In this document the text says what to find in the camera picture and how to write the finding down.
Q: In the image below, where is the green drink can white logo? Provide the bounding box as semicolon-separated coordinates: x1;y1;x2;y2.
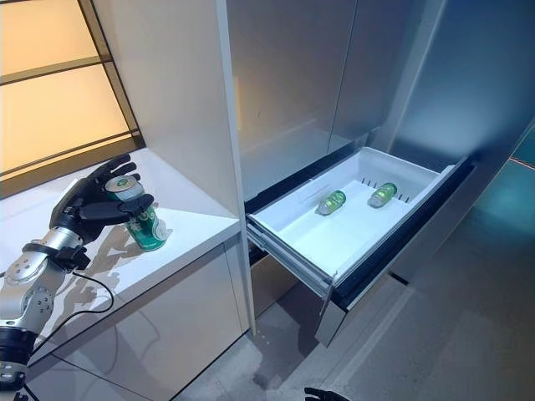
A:
104;175;169;252

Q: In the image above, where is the orange lit window dark frame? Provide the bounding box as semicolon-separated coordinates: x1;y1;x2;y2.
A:
0;0;146;201

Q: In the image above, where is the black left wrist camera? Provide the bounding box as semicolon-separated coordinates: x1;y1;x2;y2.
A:
23;243;92;273

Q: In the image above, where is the white fridge drawer steel front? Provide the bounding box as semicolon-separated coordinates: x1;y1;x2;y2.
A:
245;145;477;348

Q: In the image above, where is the tall white cabinet panel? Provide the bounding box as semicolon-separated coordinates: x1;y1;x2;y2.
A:
91;0;257;332

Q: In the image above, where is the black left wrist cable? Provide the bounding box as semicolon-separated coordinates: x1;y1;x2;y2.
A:
24;269;116;401

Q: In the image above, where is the brown wooden panel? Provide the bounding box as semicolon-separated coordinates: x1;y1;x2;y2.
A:
250;254;303;318

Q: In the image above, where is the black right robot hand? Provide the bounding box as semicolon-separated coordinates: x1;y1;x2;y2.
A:
303;387;349;401

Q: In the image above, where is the green bottle lying left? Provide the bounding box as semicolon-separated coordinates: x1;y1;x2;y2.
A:
315;190;348;217

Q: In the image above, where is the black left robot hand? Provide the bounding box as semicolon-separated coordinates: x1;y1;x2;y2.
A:
49;153;156;246

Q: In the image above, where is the stainless steel fridge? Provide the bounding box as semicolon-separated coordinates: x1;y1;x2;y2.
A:
225;0;535;335

